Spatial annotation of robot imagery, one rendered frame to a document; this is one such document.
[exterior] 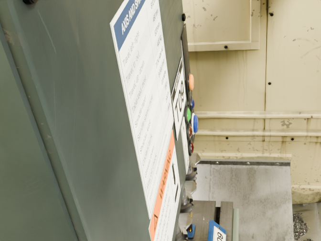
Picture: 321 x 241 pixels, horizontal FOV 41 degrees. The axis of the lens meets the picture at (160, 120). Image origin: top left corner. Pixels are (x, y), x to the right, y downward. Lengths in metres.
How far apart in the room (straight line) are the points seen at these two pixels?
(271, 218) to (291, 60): 0.57
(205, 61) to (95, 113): 1.20
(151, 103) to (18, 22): 0.24
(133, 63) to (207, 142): 1.32
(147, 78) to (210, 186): 1.30
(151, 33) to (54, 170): 0.22
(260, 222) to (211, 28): 0.72
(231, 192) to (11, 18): 1.52
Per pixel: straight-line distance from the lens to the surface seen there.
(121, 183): 0.33
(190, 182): 1.13
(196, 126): 0.70
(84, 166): 0.26
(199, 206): 1.50
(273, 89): 1.51
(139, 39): 0.38
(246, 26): 1.39
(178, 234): 0.98
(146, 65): 0.40
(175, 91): 0.55
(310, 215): 1.82
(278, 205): 1.66
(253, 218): 1.64
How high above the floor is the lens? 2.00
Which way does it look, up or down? 35 degrees down
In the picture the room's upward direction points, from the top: 9 degrees counter-clockwise
